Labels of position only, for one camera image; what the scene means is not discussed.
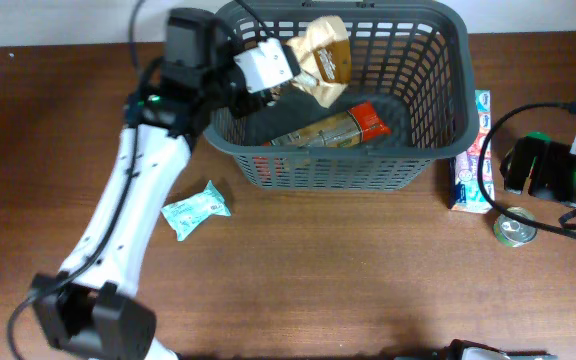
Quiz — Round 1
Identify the beige paper snack bag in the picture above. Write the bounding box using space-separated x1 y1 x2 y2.
287 16 352 108

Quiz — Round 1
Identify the orange spaghetti packet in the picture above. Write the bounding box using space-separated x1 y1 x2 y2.
252 100 392 186

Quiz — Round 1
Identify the mint green wipes packet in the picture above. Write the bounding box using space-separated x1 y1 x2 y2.
161 181 231 242

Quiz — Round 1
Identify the grey plastic shopping basket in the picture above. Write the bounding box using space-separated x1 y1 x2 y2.
205 0 479 191

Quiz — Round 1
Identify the green lidded glass jar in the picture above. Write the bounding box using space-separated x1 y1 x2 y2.
526 132 551 143

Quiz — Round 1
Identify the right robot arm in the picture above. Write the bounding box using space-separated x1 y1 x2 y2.
500 135 576 208

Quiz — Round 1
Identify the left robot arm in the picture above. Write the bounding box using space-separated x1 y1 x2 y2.
26 8 300 359

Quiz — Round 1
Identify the silver tin can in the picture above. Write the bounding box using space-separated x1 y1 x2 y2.
493 214 537 248

